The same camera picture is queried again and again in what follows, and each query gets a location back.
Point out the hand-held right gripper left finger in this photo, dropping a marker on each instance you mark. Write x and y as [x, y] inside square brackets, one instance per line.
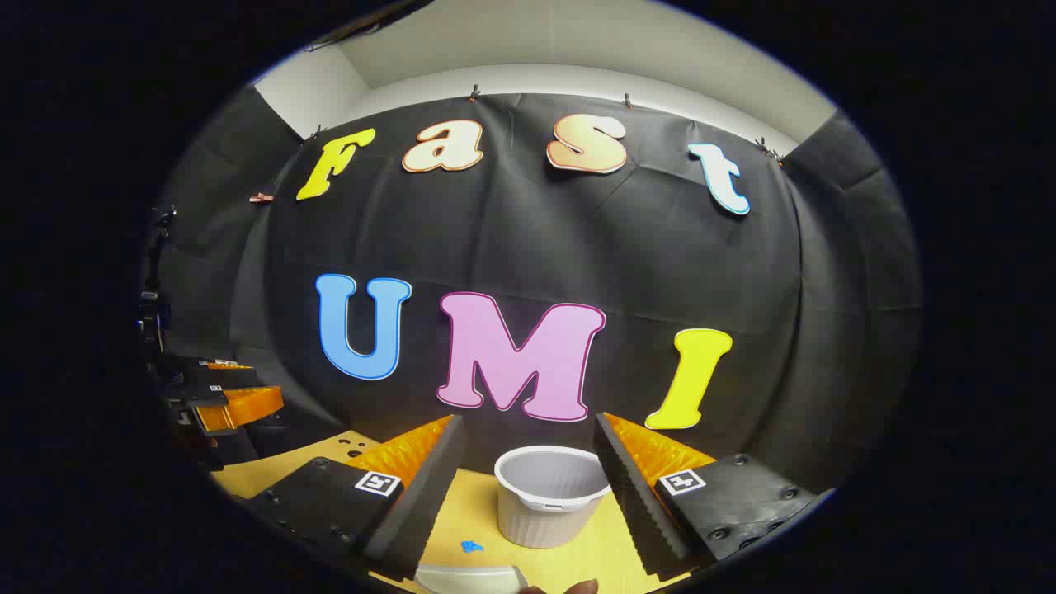
[412, 511]

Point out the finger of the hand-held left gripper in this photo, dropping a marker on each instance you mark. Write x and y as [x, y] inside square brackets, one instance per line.
[239, 408]
[216, 365]

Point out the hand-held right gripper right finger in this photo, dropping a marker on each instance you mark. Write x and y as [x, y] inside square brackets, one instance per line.
[639, 503]

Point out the blue paper trash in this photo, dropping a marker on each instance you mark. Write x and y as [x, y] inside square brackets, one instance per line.
[472, 546]

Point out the grey plastic dustpan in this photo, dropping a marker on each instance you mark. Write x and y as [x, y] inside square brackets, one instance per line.
[470, 580]

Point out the white ribbed garbage bin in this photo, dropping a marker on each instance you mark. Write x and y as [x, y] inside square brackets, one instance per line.
[549, 511]

